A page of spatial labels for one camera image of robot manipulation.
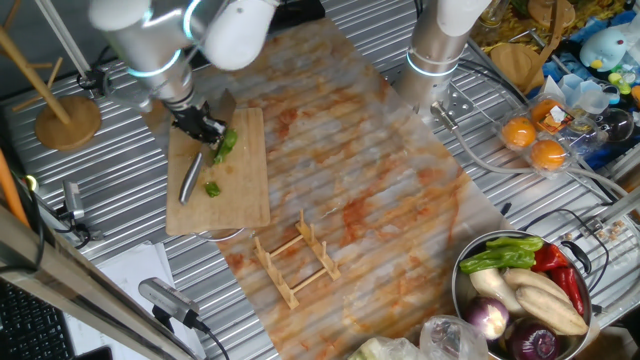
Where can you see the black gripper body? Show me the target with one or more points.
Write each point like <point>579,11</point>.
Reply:
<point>192,120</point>

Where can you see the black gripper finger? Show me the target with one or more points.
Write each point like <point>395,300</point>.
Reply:
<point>216,126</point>
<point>197,139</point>

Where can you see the steel kitchen knife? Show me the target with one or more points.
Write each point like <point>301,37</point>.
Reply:
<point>191,180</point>

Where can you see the green chili pepper piece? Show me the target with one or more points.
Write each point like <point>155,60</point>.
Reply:
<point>212,189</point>

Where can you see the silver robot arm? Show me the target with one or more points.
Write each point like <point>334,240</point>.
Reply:
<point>155,50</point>

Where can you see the bamboo cutting board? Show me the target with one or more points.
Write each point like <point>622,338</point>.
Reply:
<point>240,200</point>

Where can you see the wooden mug tree stand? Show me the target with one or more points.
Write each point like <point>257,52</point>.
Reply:
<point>67,122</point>

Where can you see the white paper sheet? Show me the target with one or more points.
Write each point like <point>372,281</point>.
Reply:
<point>125,270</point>

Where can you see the wooden dish rack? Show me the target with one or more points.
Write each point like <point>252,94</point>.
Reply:
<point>280,280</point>

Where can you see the orange tube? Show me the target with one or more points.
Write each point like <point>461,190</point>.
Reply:
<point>10,192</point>

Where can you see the black keyboard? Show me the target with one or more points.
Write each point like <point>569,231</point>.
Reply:
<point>30,325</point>

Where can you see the plastic bag with cabbage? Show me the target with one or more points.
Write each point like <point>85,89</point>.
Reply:
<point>385,350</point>

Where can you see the stainless steel pot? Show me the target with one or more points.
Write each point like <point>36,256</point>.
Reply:
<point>462,290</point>

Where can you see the small black clip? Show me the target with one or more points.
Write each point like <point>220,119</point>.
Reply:
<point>505,209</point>

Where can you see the wooden stand with round base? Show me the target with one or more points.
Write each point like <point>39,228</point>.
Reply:
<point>515,62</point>

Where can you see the long green pepper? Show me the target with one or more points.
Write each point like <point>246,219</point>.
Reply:
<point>497,260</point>

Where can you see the clear plastic bag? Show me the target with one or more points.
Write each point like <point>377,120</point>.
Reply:
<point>450,340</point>

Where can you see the white radish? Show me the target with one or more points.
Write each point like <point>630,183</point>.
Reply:
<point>492,287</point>

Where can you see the short green pepper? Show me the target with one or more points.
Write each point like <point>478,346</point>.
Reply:
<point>515,243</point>

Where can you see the orange fruit with label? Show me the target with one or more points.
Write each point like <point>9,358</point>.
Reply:
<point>542,110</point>

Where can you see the pale purple onion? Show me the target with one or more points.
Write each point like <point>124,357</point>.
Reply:
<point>486,317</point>

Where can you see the round wooden disc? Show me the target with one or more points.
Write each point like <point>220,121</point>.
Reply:
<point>547,12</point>

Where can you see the beige sweet potato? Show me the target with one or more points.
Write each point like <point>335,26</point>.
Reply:
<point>550,312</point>
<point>535,281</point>

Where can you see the wide red pepper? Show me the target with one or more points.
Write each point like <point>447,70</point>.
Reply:
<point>549,257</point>

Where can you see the clear plastic fruit container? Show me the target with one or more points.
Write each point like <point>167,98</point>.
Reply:
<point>575,132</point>

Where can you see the clear plastic cup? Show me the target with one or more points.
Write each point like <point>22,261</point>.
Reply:
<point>582,92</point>

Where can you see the dark red onion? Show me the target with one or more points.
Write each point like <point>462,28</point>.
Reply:
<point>532,342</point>

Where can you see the long red pepper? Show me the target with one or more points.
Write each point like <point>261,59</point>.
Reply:
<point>570,287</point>

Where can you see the blue plush toy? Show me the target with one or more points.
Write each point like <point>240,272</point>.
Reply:
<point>602,50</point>

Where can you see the round glass bowl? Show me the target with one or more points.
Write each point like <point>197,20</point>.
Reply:
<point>616,125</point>

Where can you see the green yellow toy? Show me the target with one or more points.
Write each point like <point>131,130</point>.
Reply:
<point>620,82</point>

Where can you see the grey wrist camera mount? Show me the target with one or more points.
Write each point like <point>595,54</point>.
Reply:
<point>120,90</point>

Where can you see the small grey mounted camera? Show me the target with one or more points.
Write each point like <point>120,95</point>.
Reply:
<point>73,199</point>

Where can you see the aluminium frame beam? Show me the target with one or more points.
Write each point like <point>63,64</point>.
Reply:
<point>75,277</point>

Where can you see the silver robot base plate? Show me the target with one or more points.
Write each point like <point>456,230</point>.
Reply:
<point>457,102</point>

